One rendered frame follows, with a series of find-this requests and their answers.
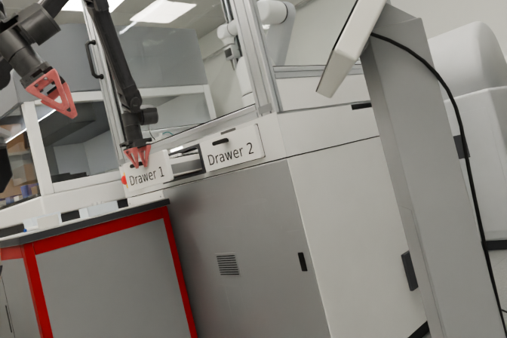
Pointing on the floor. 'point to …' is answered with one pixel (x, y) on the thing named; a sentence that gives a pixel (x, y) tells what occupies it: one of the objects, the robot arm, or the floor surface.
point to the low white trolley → (96, 278)
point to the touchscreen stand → (429, 185)
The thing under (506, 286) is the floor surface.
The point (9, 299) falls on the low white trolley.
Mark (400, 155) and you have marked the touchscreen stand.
